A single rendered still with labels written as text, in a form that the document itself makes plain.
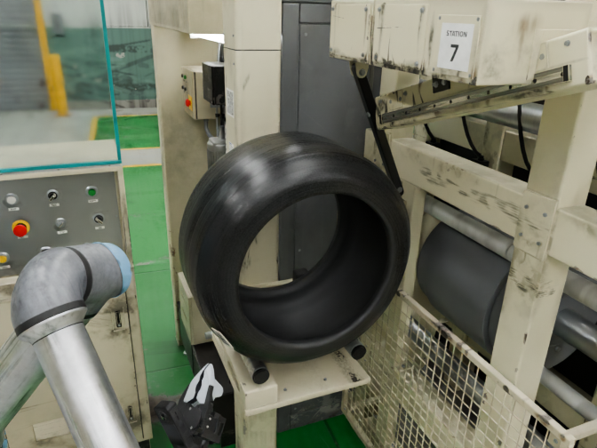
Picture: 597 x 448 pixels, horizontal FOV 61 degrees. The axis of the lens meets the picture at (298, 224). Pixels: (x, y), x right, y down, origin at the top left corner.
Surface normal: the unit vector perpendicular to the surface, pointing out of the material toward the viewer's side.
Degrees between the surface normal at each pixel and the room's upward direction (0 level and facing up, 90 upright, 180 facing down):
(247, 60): 90
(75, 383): 54
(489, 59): 90
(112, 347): 90
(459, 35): 90
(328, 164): 42
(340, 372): 0
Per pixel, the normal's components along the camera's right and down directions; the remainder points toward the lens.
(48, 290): 0.36, -0.55
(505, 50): 0.38, 0.36
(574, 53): -0.92, 0.13
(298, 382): 0.03, -0.92
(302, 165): 0.17, -0.41
